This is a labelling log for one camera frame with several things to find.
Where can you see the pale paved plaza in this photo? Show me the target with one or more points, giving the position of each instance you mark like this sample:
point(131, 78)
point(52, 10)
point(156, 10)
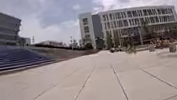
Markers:
point(95, 85)

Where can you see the wide grey outdoor stairs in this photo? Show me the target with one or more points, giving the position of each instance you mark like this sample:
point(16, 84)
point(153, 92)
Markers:
point(3, 60)

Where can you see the stone bollard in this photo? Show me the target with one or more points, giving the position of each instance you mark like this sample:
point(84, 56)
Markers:
point(172, 48)
point(151, 48)

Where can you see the white building with many windows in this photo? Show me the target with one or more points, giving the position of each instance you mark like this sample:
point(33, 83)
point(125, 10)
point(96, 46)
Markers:
point(129, 21)

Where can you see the grey sloped wall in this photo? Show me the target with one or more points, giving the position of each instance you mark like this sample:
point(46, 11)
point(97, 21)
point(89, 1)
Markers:
point(59, 52)

